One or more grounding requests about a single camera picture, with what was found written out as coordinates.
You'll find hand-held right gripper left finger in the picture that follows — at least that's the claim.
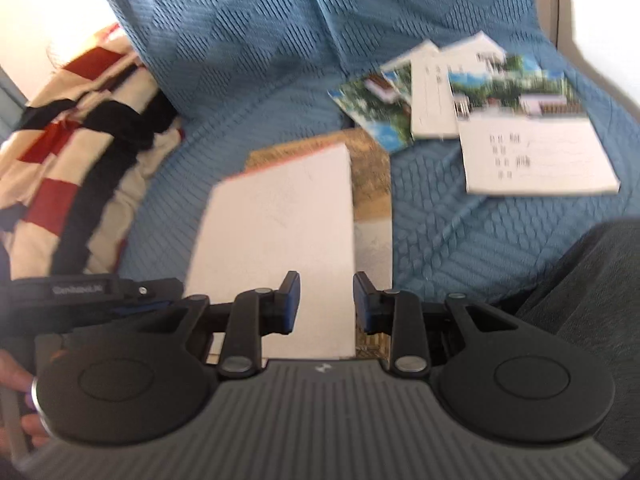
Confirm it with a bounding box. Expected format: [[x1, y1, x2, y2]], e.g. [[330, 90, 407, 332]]
[[135, 270, 302, 378]]

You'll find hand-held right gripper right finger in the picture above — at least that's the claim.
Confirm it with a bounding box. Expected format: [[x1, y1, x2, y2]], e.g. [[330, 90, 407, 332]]
[[352, 270, 521, 379]]

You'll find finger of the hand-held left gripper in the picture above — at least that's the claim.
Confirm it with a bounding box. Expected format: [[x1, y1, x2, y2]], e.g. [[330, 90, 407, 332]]
[[112, 276, 185, 318]]

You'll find orange and white book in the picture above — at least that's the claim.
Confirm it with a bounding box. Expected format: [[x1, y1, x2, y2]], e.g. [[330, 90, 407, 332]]
[[186, 141, 357, 361]]

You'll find tan painting cover book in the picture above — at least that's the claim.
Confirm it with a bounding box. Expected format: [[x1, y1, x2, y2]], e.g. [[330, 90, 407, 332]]
[[244, 127, 394, 363]]

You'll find photo cover booklet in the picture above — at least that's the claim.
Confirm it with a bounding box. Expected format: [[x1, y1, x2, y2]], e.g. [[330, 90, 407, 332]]
[[328, 72, 417, 155], [446, 55, 622, 196], [382, 40, 463, 142], [439, 31, 508, 73]]

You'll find person's left hand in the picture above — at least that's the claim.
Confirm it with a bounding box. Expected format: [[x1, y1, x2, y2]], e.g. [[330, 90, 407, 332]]
[[0, 350, 51, 453]]

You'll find red black cream striped blanket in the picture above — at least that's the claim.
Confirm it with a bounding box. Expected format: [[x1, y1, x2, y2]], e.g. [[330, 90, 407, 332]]
[[0, 35, 187, 281]]

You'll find blue textured sofa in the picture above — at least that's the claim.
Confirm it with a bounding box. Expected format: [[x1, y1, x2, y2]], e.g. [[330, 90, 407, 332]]
[[82, 0, 640, 376]]

